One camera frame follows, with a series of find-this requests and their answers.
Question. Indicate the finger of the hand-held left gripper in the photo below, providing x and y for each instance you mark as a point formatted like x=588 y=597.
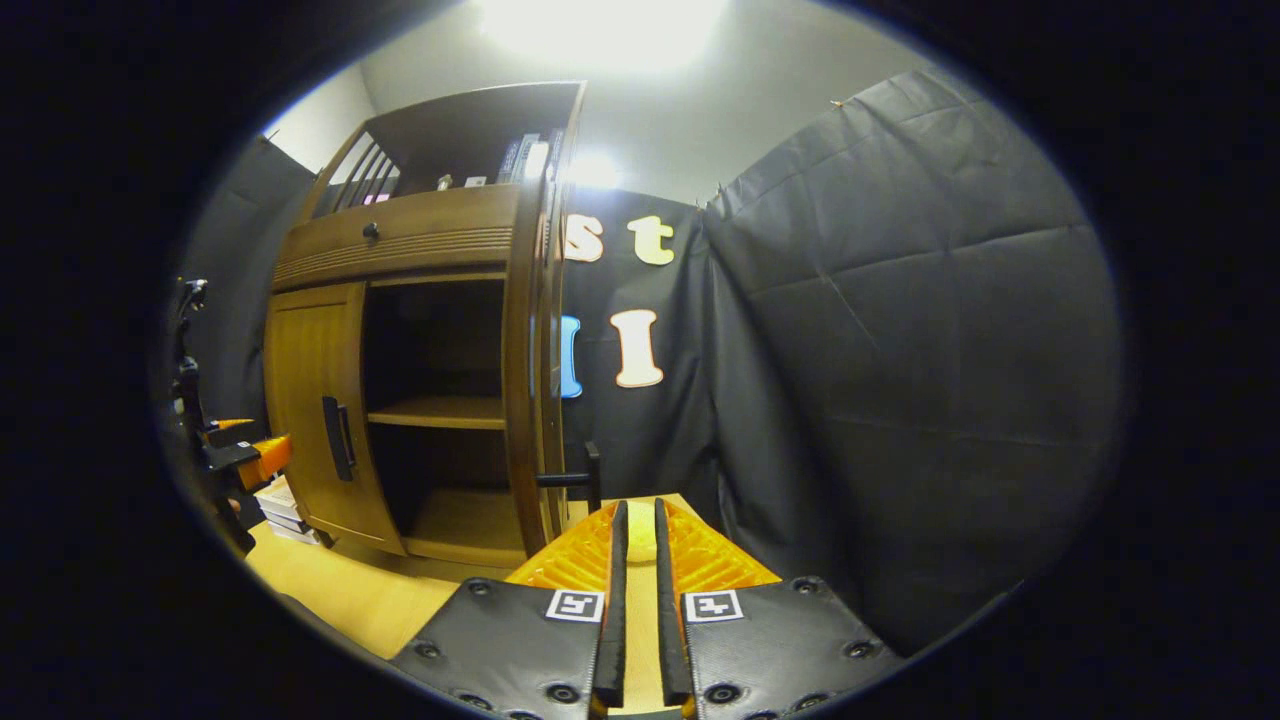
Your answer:
x=230 y=425
x=265 y=460

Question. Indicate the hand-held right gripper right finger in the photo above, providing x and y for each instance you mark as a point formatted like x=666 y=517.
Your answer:
x=668 y=600

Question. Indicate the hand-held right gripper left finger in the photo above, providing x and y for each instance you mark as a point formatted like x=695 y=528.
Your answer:
x=612 y=600

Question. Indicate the wooden shoe cabinet door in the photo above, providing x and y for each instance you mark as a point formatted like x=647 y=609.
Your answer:
x=520 y=400
x=300 y=400

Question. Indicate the wooden double-door shoe cabinet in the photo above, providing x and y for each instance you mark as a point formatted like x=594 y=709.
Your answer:
x=450 y=130

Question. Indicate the stack of flat books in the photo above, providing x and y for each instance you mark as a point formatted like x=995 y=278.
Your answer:
x=285 y=510

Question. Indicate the wooden inner shelf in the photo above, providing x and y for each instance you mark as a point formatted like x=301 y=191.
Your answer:
x=440 y=412

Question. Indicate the wooden drawer with black knob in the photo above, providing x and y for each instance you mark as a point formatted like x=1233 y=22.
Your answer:
x=420 y=235

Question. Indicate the black backdrop cloth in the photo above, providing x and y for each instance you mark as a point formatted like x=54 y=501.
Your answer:
x=900 y=350

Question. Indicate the light grey book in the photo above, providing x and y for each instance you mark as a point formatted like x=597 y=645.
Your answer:
x=537 y=160

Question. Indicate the large ceiling light panel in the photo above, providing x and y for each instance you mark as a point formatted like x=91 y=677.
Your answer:
x=600 y=25

